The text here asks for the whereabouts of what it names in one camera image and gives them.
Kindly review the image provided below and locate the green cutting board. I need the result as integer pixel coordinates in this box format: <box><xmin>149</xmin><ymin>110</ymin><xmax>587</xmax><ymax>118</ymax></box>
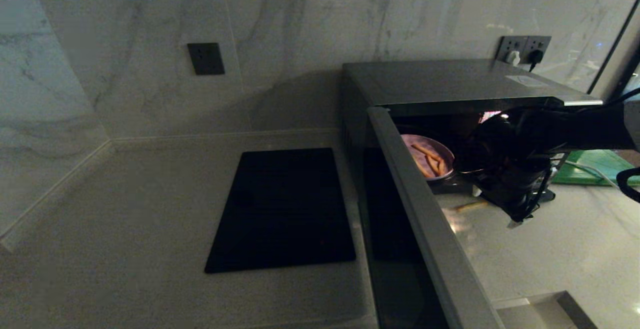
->
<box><xmin>552</xmin><ymin>149</ymin><xmax>640</xmax><ymax>186</ymax></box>

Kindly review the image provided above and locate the white sticker label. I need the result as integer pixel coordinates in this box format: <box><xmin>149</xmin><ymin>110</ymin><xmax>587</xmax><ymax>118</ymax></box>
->
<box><xmin>505</xmin><ymin>75</ymin><xmax>551</xmax><ymax>89</ymax></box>

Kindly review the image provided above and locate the purple plate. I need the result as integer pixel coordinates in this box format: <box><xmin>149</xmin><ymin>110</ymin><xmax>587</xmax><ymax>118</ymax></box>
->
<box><xmin>400</xmin><ymin>134</ymin><xmax>456</xmax><ymax>182</ymax></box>

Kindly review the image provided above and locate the black glass induction cooktop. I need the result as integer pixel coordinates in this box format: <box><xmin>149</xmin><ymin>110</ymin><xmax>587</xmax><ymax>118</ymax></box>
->
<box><xmin>204</xmin><ymin>147</ymin><xmax>357</xmax><ymax>274</ymax></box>

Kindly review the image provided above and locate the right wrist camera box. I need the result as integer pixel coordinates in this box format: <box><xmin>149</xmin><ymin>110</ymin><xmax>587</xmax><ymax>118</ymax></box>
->
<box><xmin>456</xmin><ymin>115</ymin><xmax>523</xmax><ymax>174</ymax></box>

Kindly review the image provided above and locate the silver microwave oven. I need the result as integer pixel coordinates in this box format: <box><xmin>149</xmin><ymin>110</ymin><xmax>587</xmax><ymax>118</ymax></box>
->
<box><xmin>341</xmin><ymin>59</ymin><xmax>603</xmax><ymax>207</ymax></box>

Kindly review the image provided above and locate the dark glass microwave door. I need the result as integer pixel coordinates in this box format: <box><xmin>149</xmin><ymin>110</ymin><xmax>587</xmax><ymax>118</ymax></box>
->
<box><xmin>357</xmin><ymin>106</ymin><xmax>506</xmax><ymax>329</ymax></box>

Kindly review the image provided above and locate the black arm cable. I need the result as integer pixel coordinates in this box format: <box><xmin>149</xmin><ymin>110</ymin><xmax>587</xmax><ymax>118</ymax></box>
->
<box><xmin>530</xmin><ymin>89</ymin><xmax>640</xmax><ymax>220</ymax></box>

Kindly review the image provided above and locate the grey double wall socket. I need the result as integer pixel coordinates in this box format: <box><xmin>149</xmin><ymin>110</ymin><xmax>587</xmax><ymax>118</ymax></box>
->
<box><xmin>495</xmin><ymin>35</ymin><xmax>552</xmax><ymax>66</ymax></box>

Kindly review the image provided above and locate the black metal frame post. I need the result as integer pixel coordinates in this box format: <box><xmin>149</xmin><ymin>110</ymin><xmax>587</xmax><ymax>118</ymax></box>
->
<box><xmin>587</xmin><ymin>0</ymin><xmax>640</xmax><ymax>95</ymax></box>

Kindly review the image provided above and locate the dark single wall socket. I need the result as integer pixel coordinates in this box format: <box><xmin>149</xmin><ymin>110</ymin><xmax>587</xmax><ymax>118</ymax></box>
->
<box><xmin>187</xmin><ymin>42</ymin><xmax>226</xmax><ymax>76</ymax></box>

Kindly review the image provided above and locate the white power cable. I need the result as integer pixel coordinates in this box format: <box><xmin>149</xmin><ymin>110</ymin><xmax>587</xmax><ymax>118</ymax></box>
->
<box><xmin>570</xmin><ymin>161</ymin><xmax>622</xmax><ymax>189</ymax></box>

